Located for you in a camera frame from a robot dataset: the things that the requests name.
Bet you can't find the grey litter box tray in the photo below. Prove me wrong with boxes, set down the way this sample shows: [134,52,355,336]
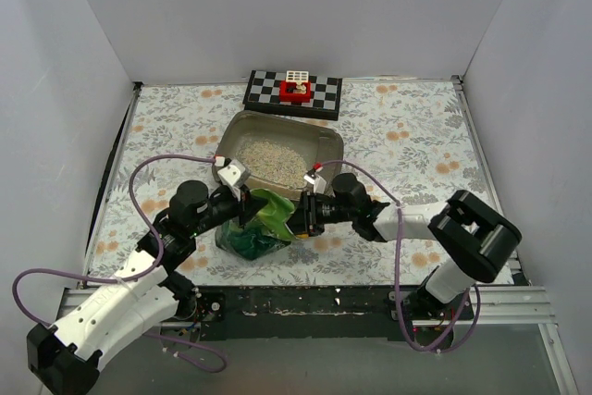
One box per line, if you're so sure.
[216,111,344,201]

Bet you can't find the floral table mat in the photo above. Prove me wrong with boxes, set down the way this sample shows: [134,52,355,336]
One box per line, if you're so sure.
[85,81,490,286]

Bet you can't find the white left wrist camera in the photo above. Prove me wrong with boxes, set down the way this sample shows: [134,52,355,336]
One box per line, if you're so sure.
[214,155,251,201]

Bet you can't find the white grid toy piece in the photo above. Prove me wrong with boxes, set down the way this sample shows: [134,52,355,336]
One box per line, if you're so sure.
[285,70,309,84]

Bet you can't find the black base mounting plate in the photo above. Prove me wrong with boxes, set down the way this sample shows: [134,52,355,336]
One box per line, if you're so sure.
[175,284,477,343]

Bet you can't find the green litter bag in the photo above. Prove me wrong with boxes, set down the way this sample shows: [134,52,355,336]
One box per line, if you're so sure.
[215,188,296,261]

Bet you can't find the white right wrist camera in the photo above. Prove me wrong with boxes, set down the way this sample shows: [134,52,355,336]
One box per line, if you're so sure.
[303,163,327,194]

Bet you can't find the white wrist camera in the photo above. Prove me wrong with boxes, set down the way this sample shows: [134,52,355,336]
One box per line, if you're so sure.
[214,155,251,201]
[303,163,327,194]

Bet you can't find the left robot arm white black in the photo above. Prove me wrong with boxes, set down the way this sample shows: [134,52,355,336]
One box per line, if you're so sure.
[27,180,267,394]

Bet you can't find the red toy block box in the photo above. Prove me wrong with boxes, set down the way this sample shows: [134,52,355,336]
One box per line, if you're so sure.
[278,80,312,104]

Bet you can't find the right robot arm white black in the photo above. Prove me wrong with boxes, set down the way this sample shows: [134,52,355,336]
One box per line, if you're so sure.
[287,173,522,319]

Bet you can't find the aluminium frame rail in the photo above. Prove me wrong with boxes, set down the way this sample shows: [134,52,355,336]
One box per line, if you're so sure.
[451,75,578,394]

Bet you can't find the black white checkerboard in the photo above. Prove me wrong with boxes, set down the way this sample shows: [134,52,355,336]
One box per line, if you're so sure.
[242,70,342,121]

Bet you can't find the cat litter granules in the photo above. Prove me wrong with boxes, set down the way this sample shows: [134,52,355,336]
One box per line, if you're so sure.
[236,140,307,189]

